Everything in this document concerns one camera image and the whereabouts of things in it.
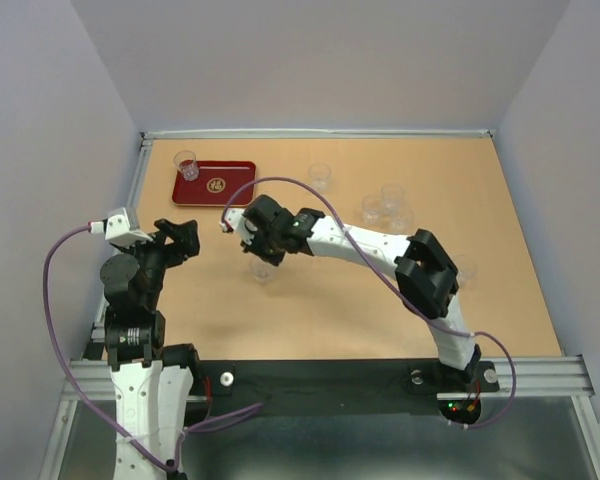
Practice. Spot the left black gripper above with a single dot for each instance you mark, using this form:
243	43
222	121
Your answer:
185	240

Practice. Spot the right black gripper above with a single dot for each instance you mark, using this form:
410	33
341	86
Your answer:
253	247

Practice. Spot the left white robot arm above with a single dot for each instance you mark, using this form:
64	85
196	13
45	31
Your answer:
151	381

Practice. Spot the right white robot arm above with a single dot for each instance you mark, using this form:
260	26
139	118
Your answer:
417	267

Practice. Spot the red lacquer tray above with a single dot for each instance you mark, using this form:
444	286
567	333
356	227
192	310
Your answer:
216	183

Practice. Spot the cluster left clear glass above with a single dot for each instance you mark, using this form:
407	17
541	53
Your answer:
372	209

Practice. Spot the cluster clear glass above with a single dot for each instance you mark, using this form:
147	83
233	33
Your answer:
372	209
400	221
392	196

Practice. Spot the cluster back clear glass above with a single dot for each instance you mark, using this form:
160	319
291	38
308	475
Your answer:
392	196

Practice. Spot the cluster front clear glass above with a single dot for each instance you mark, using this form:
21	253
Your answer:
400	221

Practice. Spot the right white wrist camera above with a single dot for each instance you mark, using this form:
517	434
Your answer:
233	221

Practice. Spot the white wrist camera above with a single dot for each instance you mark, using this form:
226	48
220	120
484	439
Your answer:
233	221
120	228

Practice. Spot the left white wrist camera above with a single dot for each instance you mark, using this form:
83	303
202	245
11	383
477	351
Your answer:
120	228

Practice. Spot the aluminium frame rail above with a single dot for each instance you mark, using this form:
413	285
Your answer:
314	133

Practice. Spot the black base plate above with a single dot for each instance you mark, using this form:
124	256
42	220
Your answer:
421	386

